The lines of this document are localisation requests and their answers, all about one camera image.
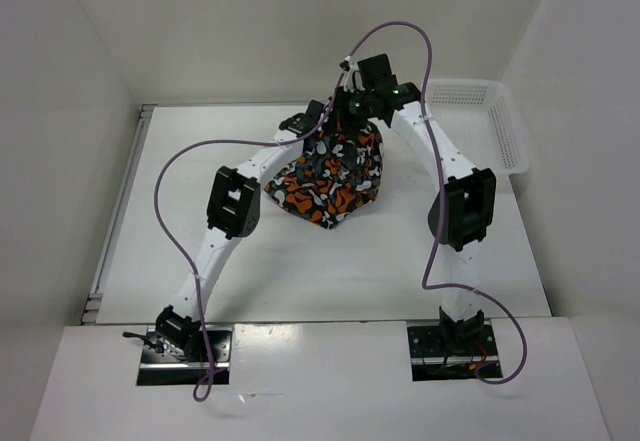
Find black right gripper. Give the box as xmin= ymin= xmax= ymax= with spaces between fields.
xmin=323 ymin=85 xmax=374 ymax=135

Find orange camouflage shorts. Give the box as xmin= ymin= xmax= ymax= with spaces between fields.
xmin=264 ymin=121 xmax=384 ymax=230

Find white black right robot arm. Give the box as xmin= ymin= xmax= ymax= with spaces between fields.
xmin=335 ymin=54 xmax=497 ymax=354

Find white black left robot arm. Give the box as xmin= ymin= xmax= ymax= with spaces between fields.
xmin=153 ymin=100 xmax=330 ymax=361

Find white perforated plastic basket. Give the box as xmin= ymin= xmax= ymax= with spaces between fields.
xmin=427 ymin=78 xmax=530 ymax=175

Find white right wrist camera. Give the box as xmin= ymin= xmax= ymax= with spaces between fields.
xmin=340 ymin=56 xmax=364 ymax=93

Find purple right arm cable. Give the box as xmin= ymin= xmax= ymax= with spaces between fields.
xmin=347 ymin=20 xmax=529 ymax=385

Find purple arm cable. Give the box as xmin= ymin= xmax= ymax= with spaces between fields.
xmin=347 ymin=20 xmax=529 ymax=385
xmin=152 ymin=95 xmax=334 ymax=402

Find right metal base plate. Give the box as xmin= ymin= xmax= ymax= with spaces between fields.
xmin=406 ymin=321 xmax=503 ymax=382

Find metal base plate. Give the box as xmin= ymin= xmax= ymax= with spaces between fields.
xmin=136 ymin=325 xmax=234 ymax=387
xmin=406 ymin=321 xmax=503 ymax=382

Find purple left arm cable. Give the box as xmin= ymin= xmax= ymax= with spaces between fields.
xmin=152 ymin=95 xmax=334 ymax=402

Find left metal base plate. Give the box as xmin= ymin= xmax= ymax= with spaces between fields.
xmin=136 ymin=325 xmax=234 ymax=387

